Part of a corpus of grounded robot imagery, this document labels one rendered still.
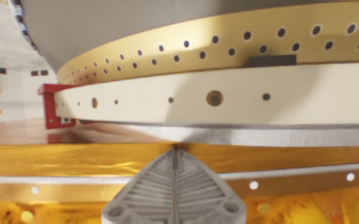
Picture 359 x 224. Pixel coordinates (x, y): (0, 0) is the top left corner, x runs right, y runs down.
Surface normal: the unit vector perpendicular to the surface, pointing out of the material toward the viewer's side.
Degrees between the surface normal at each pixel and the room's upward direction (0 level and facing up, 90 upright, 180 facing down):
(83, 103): 90
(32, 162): 90
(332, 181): 90
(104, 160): 90
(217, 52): 62
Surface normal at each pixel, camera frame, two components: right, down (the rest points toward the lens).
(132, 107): -0.38, 0.07
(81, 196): 0.02, 0.06
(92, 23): -0.39, 0.53
